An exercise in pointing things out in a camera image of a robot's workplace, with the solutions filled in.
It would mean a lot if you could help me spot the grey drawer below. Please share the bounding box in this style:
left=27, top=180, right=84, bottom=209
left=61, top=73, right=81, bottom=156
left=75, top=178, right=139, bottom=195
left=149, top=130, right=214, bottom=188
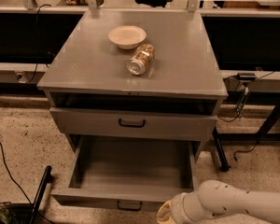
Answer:
left=52, top=136, right=197, bottom=212
left=50, top=107, right=217, bottom=141

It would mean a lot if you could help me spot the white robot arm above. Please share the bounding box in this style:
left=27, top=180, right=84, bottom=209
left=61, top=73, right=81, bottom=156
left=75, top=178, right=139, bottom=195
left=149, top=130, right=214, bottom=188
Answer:
left=156, top=180, right=280, bottom=224

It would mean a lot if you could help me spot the grey top drawer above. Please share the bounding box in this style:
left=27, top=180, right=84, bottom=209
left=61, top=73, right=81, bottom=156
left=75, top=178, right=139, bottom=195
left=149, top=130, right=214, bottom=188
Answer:
left=50, top=107, right=217, bottom=141

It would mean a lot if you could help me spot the grey drawer cabinet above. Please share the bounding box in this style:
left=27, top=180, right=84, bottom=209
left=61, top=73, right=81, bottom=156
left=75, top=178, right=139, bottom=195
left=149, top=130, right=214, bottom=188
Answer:
left=36, top=8, right=229, bottom=151

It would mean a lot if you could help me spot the black floor stand leg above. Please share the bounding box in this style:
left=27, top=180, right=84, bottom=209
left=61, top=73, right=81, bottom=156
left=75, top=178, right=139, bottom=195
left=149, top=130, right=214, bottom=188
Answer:
left=28, top=165, right=52, bottom=224

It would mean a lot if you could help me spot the glass jar of snacks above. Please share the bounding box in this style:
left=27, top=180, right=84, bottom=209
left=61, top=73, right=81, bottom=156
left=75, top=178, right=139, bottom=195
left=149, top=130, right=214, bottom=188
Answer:
left=127, top=43, right=155, bottom=76

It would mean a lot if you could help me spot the white ceramic bowl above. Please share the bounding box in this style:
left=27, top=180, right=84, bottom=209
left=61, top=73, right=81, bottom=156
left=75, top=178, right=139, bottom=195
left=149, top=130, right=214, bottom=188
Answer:
left=108, top=26, right=147, bottom=49

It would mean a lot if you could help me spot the black table frame leg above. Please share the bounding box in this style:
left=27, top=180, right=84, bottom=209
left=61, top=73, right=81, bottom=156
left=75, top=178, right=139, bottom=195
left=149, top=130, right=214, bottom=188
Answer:
left=213, top=94, right=280, bottom=172

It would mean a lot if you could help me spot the wire basket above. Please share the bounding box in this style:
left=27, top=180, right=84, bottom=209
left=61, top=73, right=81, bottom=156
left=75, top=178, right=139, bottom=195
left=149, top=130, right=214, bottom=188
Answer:
left=0, top=202, right=19, bottom=224

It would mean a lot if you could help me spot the black cable on floor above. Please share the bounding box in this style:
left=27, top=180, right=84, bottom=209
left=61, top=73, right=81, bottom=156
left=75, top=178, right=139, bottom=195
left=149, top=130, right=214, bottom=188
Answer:
left=0, top=138, right=55, bottom=224

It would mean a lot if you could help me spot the black hanging cable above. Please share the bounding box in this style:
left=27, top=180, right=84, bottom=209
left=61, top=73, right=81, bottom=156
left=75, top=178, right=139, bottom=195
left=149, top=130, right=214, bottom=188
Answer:
left=27, top=3, right=56, bottom=83

